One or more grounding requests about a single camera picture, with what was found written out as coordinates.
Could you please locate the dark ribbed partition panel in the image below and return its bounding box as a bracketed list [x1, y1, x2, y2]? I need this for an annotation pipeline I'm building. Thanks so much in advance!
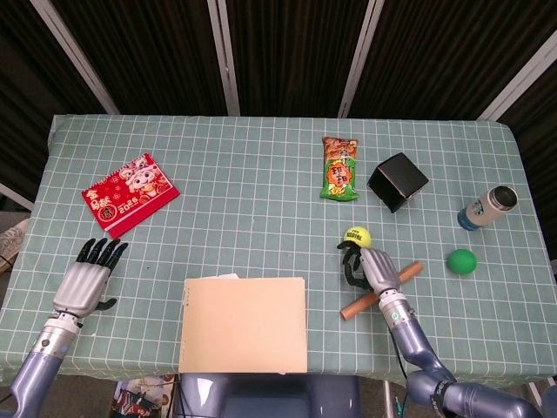
[224, 0, 378, 118]
[47, 0, 230, 117]
[0, 0, 110, 192]
[347, 0, 557, 121]

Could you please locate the blue-grey robot torso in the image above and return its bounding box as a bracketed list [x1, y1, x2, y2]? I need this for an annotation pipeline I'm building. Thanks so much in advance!
[179, 373, 361, 418]

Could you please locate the black cardboard box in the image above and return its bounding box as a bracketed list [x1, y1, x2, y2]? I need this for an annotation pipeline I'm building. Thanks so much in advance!
[367, 152, 430, 213]

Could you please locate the green checkered tablecloth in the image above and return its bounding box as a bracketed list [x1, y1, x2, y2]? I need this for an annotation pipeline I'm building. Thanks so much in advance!
[0, 113, 557, 388]

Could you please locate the white partition post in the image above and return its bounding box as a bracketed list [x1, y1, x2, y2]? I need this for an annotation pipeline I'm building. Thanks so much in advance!
[29, 0, 119, 116]
[477, 32, 557, 124]
[337, 0, 392, 118]
[205, 0, 241, 117]

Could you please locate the green orange snack bag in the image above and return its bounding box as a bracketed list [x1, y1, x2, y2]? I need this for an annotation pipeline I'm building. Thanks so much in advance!
[320, 136, 360, 202]

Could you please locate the white blue thermos bottle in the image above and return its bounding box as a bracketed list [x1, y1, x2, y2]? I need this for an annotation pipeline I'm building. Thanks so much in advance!
[457, 185, 519, 232]

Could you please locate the green ball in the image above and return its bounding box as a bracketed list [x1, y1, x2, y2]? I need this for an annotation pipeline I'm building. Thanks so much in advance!
[446, 247, 479, 276]

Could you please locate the beige sneaker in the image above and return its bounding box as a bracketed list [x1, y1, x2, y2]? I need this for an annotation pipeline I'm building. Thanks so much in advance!
[0, 218, 30, 273]

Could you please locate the red desk calendar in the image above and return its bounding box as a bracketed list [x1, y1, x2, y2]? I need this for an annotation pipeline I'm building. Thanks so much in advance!
[81, 152, 181, 240]

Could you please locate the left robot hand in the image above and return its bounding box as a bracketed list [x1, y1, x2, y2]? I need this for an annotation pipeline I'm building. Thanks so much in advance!
[51, 237, 130, 317]

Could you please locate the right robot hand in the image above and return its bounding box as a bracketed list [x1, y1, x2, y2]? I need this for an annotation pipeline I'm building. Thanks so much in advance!
[336, 241, 401, 293]

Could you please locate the beige loose-leaf notebook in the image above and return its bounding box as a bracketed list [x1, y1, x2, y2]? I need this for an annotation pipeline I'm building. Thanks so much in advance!
[178, 276, 309, 375]

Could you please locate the wooden rolling pin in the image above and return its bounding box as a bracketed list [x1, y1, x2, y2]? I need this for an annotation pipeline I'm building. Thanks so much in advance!
[340, 260, 424, 322]

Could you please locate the colourful printed carton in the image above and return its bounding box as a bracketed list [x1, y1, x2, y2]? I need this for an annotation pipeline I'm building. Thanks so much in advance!
[111, 376, 176, 418]

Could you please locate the yellow tennis ball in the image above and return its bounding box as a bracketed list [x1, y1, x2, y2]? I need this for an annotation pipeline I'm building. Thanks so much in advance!
[343, 226, 372, 250]

